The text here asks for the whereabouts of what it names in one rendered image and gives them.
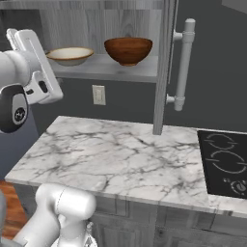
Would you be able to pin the cream wall socket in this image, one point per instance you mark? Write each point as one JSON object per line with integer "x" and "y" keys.
{"x": 98, "y": 95}

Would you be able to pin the black hob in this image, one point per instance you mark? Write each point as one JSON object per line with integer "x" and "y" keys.
{"x": 225, "y": 167}

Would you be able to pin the brown wooden bowl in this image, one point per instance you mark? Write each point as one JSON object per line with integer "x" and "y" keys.
{"x": 128, "y": 51}

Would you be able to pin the grey wood cabinet door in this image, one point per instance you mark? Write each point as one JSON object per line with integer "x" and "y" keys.
{"x": 163, "y": 64}

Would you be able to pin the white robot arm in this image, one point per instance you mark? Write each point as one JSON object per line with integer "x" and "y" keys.
{"x": 66, "y": 205}

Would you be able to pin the grey wood wall cabinet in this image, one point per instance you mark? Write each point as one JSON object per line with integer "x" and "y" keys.
{"x": 106, "y": 70}

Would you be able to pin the grey wood base cabinet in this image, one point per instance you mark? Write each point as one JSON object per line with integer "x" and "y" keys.
{"x": 183, "y": 230}

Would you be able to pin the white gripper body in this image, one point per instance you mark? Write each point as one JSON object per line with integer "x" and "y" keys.
{"x": 36, "y": 51}

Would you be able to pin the grey range hood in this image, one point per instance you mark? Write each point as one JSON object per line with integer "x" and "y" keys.
{"x": 236, "y": 4}

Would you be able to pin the cream bowl with brown rim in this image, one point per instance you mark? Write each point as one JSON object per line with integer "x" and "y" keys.
{"x": 69, "y": 55}

